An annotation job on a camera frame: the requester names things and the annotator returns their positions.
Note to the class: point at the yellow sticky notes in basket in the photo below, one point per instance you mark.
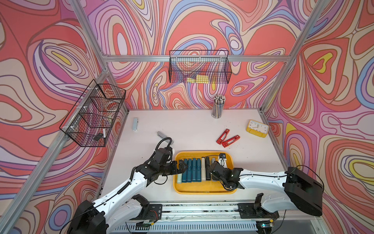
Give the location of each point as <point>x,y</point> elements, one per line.
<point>202,79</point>

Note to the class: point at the pale green pruning pliers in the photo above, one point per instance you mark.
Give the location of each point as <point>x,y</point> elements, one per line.
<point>179,178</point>

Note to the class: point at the light blue-grey pliers far left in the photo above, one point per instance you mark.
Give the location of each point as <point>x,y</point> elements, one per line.
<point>135,124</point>

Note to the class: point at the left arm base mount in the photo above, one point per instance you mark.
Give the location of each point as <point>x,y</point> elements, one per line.
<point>150,211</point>

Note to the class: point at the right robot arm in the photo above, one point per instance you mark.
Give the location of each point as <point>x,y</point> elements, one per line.
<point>293,189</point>

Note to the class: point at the yellow alarm clock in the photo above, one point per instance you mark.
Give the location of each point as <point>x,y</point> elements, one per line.
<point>257,128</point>

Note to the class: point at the pencil holder cup with pencils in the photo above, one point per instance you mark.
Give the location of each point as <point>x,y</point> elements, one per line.
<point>218,106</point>

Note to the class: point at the grey pruning pliers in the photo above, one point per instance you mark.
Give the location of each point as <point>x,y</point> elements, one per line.
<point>213,178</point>

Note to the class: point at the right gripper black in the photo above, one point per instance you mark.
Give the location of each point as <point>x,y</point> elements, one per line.
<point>214,178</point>

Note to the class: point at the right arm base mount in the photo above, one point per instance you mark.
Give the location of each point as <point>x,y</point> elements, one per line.
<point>255,210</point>

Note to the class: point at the grey pruning pliers angled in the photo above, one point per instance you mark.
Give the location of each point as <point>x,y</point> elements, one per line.
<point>163,136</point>

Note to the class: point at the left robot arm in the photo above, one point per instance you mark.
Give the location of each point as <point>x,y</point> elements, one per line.
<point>124,202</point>

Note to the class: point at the black wire basket wall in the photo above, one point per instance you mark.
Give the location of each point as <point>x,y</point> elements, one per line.
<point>185,64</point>
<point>90,121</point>

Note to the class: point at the yellow plastic storage tray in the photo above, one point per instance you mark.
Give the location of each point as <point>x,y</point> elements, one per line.
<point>205,187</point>

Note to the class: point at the aluminium front rail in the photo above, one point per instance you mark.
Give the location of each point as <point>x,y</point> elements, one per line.
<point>218,217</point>

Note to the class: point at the beige pruning pliers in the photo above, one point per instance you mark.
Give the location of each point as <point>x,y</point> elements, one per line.
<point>203,169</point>

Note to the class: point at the black wire basket back wall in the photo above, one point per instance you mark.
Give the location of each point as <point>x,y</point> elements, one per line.
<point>185,64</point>

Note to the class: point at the black wire basket left wall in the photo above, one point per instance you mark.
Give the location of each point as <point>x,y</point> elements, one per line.
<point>90,121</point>

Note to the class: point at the dark teal pruning pliers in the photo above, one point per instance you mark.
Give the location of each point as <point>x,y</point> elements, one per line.
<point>184,175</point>

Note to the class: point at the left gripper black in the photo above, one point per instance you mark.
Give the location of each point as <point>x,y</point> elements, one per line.
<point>175,169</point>

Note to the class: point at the black pruning pliers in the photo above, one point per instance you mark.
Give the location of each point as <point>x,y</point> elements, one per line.
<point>207,167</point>

